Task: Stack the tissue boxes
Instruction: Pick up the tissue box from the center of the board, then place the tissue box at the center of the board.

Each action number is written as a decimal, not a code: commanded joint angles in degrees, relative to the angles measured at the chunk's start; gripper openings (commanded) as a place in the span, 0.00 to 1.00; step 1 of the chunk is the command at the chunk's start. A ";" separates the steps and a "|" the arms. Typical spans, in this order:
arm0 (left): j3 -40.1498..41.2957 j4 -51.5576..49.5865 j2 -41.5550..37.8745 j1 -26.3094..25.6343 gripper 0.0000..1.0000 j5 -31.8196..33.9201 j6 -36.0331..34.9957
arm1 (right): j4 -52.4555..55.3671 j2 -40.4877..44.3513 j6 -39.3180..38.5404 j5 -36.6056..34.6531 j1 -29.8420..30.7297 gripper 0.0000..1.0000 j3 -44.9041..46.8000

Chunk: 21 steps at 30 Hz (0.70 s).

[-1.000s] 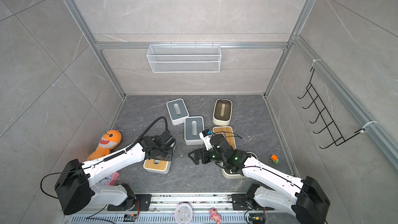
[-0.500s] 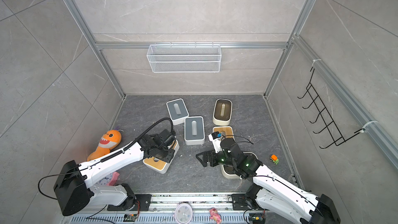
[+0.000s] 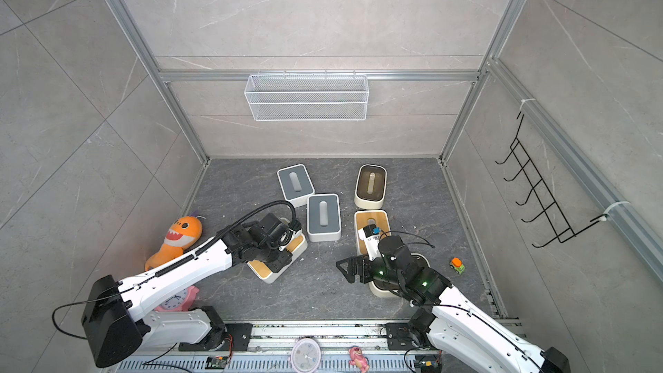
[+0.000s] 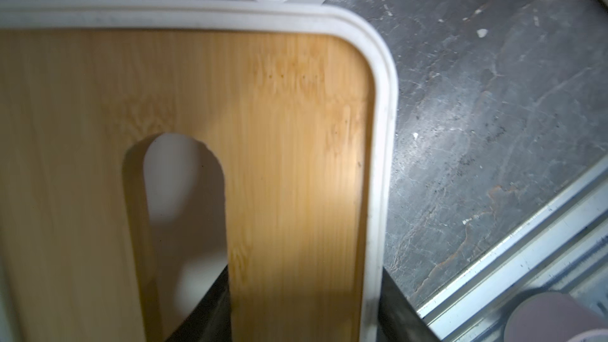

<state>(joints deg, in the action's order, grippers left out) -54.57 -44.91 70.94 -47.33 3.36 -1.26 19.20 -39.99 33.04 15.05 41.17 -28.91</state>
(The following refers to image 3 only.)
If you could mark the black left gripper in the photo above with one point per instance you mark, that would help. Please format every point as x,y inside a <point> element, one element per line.
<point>283,262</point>

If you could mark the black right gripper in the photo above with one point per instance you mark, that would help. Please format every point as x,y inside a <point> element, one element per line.
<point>355,261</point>

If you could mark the bamboo lid tissue box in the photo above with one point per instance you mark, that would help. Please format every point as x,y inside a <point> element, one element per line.
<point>363,218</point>
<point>270,271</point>

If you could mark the grey lid tissue box front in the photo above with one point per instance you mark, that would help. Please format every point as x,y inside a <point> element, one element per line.
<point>323,218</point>

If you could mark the grey lid tissue box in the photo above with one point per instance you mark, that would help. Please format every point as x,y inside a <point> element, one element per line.
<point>296,184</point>
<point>323,218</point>

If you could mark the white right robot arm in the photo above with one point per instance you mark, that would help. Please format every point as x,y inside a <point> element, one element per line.
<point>445,319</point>

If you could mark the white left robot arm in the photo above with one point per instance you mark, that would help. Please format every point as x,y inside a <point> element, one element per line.
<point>112,319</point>

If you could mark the brown lid tissue box front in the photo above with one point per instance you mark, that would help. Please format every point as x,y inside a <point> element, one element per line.
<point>384,293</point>

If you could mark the brown lid tissue box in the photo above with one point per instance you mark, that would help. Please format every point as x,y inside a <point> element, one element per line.
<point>384,293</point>
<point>370,187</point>

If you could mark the grey lid tissue box back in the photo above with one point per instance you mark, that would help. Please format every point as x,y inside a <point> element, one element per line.
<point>296,184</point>

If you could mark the brown lid tissue box back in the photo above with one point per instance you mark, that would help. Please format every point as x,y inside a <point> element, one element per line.
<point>370,187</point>

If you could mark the orange shark plush toy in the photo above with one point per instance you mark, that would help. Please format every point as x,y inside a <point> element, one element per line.
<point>184,233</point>

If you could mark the pink bear figurine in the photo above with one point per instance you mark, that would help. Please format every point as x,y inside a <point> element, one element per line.
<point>358,360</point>

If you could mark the small orange green toy car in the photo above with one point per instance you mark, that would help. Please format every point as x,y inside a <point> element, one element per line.
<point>457,265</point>

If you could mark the pink alarm clock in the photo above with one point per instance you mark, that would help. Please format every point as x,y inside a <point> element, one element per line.
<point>180,302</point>

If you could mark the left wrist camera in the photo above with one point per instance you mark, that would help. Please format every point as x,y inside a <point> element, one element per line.
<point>292,228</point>

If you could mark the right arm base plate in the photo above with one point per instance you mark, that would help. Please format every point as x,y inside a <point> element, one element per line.
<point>409,336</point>

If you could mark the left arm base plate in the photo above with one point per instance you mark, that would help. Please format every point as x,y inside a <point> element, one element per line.
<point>234,336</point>

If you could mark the white wire mesh basket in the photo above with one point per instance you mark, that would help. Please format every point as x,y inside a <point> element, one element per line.
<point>307,97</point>

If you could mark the black wire hook rack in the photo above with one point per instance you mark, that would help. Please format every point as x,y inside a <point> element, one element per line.
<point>540,193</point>

